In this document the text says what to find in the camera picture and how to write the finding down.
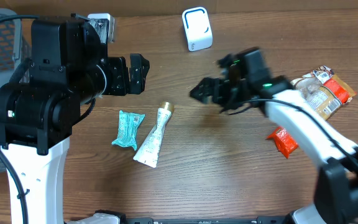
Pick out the white barcode scanner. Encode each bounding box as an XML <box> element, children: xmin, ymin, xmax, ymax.
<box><xmin>181</xmin><ymin>7</ymin><xmax>213</xmax><ymax>52</ymax></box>

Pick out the white tube with gold cap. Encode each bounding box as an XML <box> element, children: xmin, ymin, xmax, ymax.
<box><xmin>133</xmin><ymin>101</ymin><xmax>174</xmax><ymax>168</ymax></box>

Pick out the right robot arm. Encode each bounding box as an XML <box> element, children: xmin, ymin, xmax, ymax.
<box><xmin>190</xmin><ymin>47</ymin><xmax>358</xmax><ymax>223</ymax></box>

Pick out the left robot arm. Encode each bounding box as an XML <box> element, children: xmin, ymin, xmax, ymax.
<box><xmin>0</xmin><ymin>13</ymin><xmax>150</xmax><ymax>223</ymax></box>

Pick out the orange spaghetti package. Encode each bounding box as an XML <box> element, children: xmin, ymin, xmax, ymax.
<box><xmin>267</xmin><ymin>75</ymin><xmax>357</xmax><ymax>158</ymax></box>

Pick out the beige resealable pouch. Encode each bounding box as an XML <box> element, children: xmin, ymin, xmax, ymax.
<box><xmin>291</xmin><ymin>65</ymin><xmax>334</xmax><ymax>98</ymax></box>

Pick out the teal snack bar wrapper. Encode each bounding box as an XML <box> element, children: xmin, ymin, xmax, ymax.
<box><xmin>111</xmin><ymin>110</ymin><xmax>145</xmax><ymax>151</ymax></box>

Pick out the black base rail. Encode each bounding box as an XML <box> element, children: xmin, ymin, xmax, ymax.
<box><xmin>124</xmin><ymin>216</ymin><xmax>288</xmax><ymax>224</ymax></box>

